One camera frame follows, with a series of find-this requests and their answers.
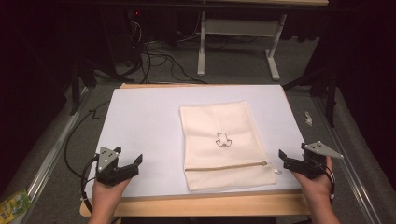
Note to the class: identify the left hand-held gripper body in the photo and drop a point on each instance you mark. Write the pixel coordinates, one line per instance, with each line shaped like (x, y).
(109, 169)

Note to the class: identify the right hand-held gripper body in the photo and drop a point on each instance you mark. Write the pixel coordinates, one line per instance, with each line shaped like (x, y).
(313, 160)

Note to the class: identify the cream zippered fabric pouch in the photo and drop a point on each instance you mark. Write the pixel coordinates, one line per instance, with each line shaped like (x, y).
(222, 146)

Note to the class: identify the person's left hand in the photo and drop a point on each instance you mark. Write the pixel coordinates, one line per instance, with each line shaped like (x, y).
(107, 194)

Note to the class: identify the person's right hand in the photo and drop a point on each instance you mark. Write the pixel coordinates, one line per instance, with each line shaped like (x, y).
(316, 186)

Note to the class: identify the white table mat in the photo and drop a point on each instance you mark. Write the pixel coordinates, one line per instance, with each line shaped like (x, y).
(146, 124)

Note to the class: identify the small white plastic scrap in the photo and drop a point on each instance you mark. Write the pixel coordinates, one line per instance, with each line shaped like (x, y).
(308, 118)

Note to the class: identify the black metal stand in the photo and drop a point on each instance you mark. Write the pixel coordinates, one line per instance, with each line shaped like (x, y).
(79, 81)
(323, 84)

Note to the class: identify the green and yellow packet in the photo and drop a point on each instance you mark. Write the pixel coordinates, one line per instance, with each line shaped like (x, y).
(13, 207)

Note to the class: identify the aluminium floor rail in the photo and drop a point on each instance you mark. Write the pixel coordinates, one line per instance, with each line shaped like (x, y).
(46, 161)
(345, 161)

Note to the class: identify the white metal desk frame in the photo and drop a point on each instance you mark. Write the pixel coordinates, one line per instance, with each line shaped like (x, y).
(238, 29)

